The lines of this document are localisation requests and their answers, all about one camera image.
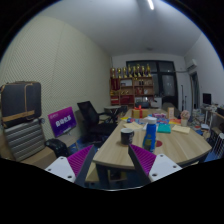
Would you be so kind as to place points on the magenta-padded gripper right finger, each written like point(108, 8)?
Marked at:
point(163, 166)

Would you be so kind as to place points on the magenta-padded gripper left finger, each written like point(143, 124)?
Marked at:
point(60, 166)

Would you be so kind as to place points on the blue drink bottle white cap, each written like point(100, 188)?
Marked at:
point(150, 135)

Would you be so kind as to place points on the flat round red coaster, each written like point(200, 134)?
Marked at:
point(159, 143)

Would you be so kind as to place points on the wooden stool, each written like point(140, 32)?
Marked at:
point(91, 173)

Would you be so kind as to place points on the teal book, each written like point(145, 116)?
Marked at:
point(164, 128)

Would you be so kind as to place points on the cream book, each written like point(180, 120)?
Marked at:
point(181, 129)

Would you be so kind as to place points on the purple sign board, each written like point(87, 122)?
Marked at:
point(62, 121)

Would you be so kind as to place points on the black mug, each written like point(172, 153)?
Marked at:
point(126, 136)

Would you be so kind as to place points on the pale yellow notepad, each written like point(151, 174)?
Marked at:
point(132, 126)

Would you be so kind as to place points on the small orange standing box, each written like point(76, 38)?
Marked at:
point(170, 113)

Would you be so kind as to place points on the pink flowers in white pot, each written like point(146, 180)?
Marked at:
point(184, 115)

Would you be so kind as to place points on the black office chair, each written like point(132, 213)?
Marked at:
point(89, 116)

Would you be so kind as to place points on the yellow gift box red ribbon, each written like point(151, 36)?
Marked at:
point(137, 113)

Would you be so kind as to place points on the small side table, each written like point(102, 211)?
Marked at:
point(112, 109)

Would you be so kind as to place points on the black monitor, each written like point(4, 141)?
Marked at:
point(207, 98)

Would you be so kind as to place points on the wooden shelf unit with trophies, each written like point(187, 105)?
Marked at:
point(133, 86)

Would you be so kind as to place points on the dark framed glass door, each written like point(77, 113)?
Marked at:
point(166, 80)

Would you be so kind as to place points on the white air conditioner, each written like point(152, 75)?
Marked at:
point(191, 64)

